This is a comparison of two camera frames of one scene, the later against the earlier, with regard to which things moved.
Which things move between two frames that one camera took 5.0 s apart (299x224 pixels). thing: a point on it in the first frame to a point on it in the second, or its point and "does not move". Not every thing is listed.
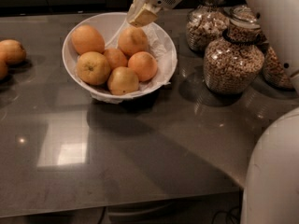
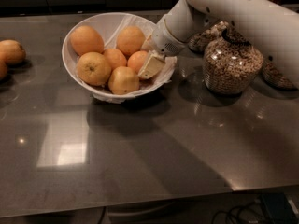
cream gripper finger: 143,17 to 152,65
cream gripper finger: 137,4 to 148,45
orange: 132,40 does not move
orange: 144,63 does not move
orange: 4,70 does not move
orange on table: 12,51 does not move
